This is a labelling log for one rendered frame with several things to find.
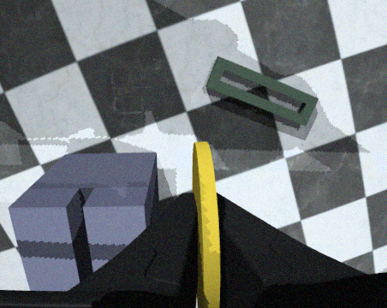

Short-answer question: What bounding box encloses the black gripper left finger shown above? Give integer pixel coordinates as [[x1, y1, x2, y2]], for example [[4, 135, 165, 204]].
[[0, 192, 198, 308]]

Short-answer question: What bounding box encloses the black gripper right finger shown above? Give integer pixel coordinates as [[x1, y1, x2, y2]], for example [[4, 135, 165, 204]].
[[217, 192, 387, 308]]

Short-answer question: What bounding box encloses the gold coin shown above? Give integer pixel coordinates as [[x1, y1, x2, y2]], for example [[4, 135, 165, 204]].
[[193, 141, 221, 308]]

